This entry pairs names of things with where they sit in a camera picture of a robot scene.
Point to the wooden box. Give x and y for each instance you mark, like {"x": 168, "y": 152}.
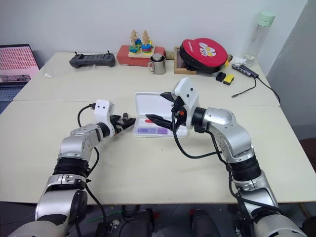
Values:
{"x": 177, "y": 64}

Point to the stainless steel mug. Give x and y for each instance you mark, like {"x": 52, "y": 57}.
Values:
{"x": 159, "y": 65}

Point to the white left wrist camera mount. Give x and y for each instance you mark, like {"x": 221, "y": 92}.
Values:
{"x": 103, "y": 108}

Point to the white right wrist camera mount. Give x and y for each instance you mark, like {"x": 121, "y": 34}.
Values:
{"x": 187, "y": 93}

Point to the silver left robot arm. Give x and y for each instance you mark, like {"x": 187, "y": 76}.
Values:
{"x": 74, "y": 145}

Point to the black handheld controller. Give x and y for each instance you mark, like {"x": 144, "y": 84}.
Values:
{"x": 93, "y": 59}

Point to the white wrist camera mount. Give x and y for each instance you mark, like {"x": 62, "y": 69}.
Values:
{"x": 103, "y": 108}
{"x": 187, "y": 93}

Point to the grey usb hub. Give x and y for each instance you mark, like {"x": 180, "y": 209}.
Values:
{"x": 244, "y": 69}

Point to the purple marker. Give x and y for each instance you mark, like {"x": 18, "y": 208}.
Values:
{"x": 163, "y": 131}

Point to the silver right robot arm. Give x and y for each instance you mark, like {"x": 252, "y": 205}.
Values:
{"x": 234, "y": 138}

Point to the wooden colourful stacking toy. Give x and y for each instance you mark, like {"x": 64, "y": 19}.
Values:
{"x": 145, "y": 48}

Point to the clear plastic wrapper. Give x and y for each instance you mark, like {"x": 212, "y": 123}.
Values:
{"x": 47, "y": 75}

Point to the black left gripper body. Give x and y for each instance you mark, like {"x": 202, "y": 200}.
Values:
{"x": 116, "y": 123}

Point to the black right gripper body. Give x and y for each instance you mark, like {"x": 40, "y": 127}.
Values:
{"x": 179, "y": 112}

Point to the red black round case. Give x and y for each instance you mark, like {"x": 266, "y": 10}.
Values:
{"x": 197, "y": 59}

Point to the small yellow and black box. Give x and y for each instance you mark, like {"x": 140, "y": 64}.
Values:
{"x": 228, "y": 79}

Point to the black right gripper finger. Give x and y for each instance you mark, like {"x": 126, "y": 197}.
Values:
{"x": 169, "y": 95}
{"x": 160, "y": 121}

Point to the red marker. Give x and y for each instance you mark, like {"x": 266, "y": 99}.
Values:
{"x": 148, "y": 121}

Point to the clear bottle with green lid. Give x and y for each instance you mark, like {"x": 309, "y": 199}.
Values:
{"x": 258, "y": 37}

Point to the open laptop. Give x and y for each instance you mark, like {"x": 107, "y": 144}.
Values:
{"x": 14, "y": 59}

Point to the white pencil case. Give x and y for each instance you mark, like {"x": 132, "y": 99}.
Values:
{"x": 148, "y": 103}

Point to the red cardboard box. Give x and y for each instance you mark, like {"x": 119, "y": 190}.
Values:
{"x": 123, "y": 55}

